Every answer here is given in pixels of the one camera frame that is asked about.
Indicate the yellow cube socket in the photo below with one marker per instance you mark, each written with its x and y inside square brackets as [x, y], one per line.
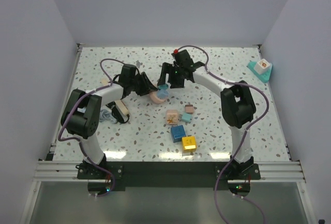
[189, 144]

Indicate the pink cube plug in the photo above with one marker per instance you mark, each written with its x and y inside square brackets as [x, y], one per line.
[172, 117]

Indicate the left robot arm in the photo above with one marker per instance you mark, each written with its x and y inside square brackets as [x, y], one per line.
[80, 118]

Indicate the blue small plug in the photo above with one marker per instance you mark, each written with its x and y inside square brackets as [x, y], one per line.
[162, 94]

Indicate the teal triangular socket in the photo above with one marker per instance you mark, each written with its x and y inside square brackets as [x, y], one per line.
[262, 77]

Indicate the white cube plug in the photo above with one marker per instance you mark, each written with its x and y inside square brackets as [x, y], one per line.
[262, 66]

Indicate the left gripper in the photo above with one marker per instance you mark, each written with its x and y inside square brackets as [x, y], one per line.
[147, 87]

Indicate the pink small plug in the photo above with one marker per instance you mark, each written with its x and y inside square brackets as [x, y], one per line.
[189, 108]

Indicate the teal small plug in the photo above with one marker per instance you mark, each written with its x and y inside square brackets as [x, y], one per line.
[186, 117]

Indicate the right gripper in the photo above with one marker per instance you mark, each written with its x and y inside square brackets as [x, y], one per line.
[168, 68]

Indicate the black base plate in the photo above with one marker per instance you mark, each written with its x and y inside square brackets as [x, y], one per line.
[118, 176]

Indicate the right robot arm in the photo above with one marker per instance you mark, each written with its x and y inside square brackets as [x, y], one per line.
[237, 105]

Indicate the pink round socket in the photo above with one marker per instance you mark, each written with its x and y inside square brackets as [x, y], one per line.
[154, 98]

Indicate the blue cube plug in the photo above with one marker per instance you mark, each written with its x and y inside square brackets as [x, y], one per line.
[177, 133]

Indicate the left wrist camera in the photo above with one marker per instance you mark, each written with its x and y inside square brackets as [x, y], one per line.
[138, 64]

